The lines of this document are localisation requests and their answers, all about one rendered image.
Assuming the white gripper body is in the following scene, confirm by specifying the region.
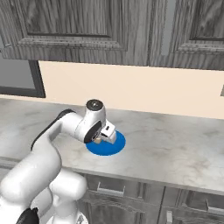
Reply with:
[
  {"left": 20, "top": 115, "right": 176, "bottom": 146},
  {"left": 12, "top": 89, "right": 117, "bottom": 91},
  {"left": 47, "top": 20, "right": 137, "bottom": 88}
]
[{"left": 100, "top": 133, "right": 117, "bottom": 145}]

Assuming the grey wood base cupboard door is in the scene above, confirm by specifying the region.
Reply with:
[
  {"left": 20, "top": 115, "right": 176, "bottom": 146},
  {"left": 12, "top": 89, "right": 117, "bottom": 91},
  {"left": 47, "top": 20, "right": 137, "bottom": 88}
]
[
  {"left": 78, "top": 197, "right": 162, "bottom": 224},
  {"left": 158, "top": 206, "right": 224, "bottom": 224}
]

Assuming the wide grey wood cupboard door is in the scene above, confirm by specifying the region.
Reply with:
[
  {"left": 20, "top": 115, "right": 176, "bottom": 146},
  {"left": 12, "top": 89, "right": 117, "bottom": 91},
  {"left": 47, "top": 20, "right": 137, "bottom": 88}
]
[{"left": 0, "top": 0, "right": 151, "bottom": 67}]

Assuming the narrow grey wood cupboard door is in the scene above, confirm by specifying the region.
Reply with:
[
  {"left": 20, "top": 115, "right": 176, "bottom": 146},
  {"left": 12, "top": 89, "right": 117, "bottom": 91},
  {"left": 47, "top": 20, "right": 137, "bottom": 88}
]
[{"left": 148, "top": 0, "right": 224, "bottom": 71}]

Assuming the blue round plate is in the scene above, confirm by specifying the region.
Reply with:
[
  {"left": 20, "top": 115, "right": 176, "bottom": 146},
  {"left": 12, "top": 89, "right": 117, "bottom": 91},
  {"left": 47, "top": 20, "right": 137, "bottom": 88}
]
[{"left": 85, "top": 129, "right": 127, "bottom": 157}]

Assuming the grey wood drawer front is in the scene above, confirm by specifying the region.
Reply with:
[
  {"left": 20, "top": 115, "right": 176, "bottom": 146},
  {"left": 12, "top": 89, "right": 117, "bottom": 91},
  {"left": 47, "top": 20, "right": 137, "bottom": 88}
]
[
  {"left": 82, "top": 173, "right": 165, "bottom": 206},
  {"left": 162, "top": 185, "right": 224, "bottom": 218}
]

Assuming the dark framed grey window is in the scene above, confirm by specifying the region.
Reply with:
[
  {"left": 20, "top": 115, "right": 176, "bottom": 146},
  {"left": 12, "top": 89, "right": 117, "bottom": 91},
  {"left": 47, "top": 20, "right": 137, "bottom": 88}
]
[{"left": 0, "top": 52, "right": 46, "bottom": 99}]

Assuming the grey drawer handle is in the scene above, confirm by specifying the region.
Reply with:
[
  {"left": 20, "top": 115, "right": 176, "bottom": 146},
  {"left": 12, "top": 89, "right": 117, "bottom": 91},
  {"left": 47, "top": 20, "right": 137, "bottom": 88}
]
[
  {"left": 96, "top": 181, "right": 126, "bottom": 197},
  {"left": 205, "top": 199, "right": 224, "bottom": 216}
]

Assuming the grey base cupboard handle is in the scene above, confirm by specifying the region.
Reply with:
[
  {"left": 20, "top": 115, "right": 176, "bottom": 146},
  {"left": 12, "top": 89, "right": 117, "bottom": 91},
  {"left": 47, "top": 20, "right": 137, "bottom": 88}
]
[{"left": 165, "top": 211, "right": 173, "bottom": 224}]

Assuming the pale grey cupboard handle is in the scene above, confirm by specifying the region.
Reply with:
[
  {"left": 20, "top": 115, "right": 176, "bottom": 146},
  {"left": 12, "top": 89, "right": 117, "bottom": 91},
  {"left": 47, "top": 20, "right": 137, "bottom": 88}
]
[{"left": 161, "top": 0, "right": 177, "bottom": 57}]

